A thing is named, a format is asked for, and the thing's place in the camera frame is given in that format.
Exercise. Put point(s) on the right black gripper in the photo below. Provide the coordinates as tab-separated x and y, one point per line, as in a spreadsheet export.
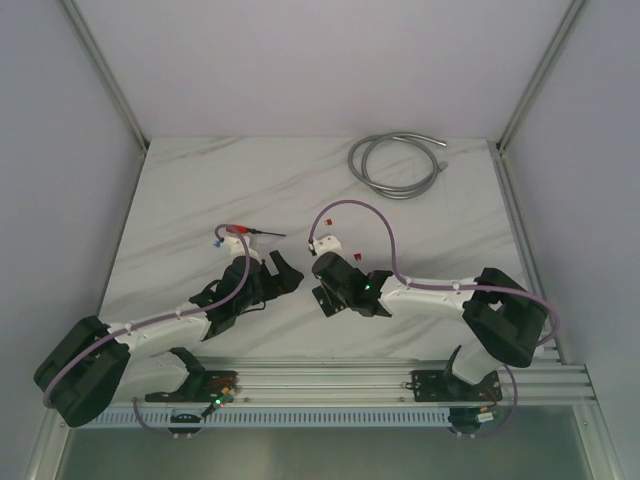
338	300

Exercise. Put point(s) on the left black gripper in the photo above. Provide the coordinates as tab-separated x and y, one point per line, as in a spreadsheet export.
270	279

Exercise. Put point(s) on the black fuse box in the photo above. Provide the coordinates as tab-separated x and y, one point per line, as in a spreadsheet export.
329	303

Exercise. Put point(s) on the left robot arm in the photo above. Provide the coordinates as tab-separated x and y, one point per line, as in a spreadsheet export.
97	364

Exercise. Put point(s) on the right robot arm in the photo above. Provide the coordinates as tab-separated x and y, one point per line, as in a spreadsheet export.
506	324

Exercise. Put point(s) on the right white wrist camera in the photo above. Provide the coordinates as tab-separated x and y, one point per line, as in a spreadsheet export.
327	244

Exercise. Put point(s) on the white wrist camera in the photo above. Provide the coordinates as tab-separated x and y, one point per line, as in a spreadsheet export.
327	244
240	247

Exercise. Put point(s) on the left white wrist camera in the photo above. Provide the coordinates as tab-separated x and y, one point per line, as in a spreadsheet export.
240	247

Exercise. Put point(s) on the red handled screwdriver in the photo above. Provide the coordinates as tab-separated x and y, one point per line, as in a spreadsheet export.
243	230

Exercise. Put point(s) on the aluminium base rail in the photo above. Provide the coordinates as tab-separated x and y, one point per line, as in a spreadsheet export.
350	382

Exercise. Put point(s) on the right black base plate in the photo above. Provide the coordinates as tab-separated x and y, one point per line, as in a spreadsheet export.
434	386

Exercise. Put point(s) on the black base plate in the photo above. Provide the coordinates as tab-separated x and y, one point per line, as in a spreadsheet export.
434	386
202	387

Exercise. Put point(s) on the slotted grey cable duct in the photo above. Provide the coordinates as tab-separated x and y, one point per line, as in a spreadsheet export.
270	417

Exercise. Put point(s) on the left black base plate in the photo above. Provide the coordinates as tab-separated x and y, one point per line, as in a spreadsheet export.
202	387

